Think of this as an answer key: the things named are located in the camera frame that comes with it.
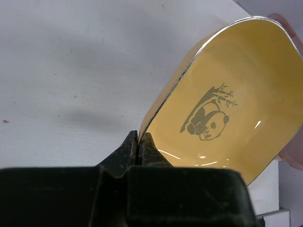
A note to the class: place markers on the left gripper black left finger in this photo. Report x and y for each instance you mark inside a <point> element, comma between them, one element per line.
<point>91,196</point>

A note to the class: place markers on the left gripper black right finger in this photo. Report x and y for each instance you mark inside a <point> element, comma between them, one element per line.
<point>160,195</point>

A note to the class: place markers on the yellow square panda dish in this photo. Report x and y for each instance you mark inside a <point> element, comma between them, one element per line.
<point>234,102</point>

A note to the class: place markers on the pink translucent plastic bin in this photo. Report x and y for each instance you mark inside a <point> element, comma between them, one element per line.
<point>292,153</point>

